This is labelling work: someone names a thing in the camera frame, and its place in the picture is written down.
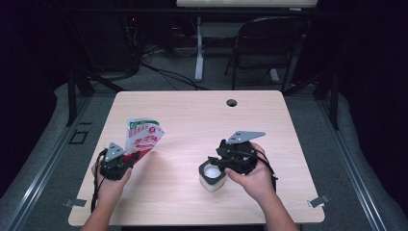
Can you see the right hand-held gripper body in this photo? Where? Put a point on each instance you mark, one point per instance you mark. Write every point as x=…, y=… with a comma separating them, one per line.
x=240, y=157

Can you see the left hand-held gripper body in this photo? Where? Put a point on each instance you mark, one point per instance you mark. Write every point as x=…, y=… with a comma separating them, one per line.
x=114, y=168

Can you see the pink and white plastic bag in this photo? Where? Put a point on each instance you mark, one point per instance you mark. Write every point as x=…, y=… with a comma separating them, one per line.
x=142, y=136

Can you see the person's left hand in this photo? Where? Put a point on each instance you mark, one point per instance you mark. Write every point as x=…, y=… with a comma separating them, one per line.
x=110, y=191

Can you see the person's right hand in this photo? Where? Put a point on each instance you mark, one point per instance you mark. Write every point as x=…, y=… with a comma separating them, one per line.
x=256, y=183

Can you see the white standing desk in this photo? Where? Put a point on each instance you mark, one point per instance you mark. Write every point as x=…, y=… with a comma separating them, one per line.
x=199, y=48

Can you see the black folding chair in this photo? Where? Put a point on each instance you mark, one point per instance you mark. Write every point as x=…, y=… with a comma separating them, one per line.
x=266, y=41

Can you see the dark computer tower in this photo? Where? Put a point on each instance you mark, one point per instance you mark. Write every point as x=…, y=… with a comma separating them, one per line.
x=112, y=45

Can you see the grey metal table bracket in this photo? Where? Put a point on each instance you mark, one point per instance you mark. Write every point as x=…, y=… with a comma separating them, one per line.
x=75, y=202
x=318, y=201

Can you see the aluminium floor rail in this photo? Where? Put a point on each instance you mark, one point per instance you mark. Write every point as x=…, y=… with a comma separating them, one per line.
x=351, y=166
x=48, y=163

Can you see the black metal frame stand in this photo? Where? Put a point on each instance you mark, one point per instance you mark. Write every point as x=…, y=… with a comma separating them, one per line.
x=71, y=96
x=334, y=102

